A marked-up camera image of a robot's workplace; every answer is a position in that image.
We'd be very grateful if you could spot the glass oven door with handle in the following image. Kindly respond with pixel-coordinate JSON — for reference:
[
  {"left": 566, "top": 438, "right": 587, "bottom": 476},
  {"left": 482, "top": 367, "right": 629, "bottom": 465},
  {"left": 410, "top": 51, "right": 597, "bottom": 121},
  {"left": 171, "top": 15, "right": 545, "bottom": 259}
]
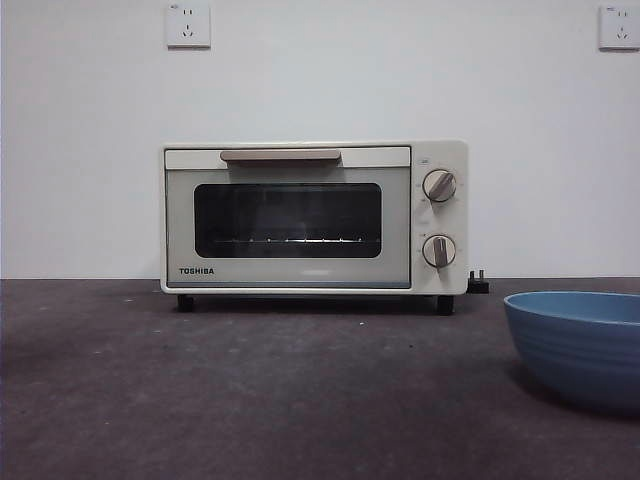
[{"left": 163, "top": 145, "right": 412, "bottom": 290}]

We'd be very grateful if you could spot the blue ribbed bowl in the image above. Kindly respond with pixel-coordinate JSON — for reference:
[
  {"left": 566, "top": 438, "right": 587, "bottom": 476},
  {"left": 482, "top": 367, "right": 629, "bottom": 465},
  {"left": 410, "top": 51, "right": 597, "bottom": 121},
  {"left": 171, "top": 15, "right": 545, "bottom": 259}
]
[{"left": 503, "top": 291, "right": 640, "bottom": 415}]

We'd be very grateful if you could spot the cream oven knob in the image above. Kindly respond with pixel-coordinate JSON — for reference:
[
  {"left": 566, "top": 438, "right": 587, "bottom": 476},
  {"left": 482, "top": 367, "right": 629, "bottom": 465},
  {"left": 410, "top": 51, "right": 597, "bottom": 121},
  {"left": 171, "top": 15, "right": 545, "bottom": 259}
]
[
  {"left": 422, "top": 169, "right": 458, "bottom": 204},
  {"left": 422, "top": 233, "right": 457, "bottom": 269}
]

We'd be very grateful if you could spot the cream Toshiba toaster oven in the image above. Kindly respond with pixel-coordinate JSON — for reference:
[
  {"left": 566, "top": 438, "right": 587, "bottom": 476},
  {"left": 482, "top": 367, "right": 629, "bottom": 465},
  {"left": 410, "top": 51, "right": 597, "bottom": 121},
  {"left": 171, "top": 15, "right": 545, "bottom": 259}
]
[{"left": 158, "top": 139, "right": 470, "bottom": 316}]

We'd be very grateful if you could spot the black power plug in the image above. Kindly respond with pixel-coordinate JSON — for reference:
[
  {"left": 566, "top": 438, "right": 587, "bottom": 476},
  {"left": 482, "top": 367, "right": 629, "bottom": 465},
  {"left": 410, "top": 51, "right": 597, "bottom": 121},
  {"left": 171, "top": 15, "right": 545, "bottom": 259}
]
[{"left": 467, "top": 269, "right": 492, "bottom": 294}]

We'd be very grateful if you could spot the metal wire oven rack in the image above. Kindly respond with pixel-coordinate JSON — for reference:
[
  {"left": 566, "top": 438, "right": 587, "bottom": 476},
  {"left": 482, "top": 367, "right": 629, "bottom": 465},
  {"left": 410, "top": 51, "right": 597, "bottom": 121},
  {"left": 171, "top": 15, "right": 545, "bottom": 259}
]
[{"left": 213, "top": 237, "right": 363, "bottom": 247}]

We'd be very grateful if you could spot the white wall socket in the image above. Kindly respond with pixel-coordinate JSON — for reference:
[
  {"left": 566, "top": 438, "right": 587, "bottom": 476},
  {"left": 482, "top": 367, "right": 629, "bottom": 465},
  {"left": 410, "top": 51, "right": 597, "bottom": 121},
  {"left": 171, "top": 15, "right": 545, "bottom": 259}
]
[
  {"left": 598, "top": 4, "right": 640, "bottom": 51},
  {"left": 166, "top": 2, "right": 212, "bottom": 50}
]

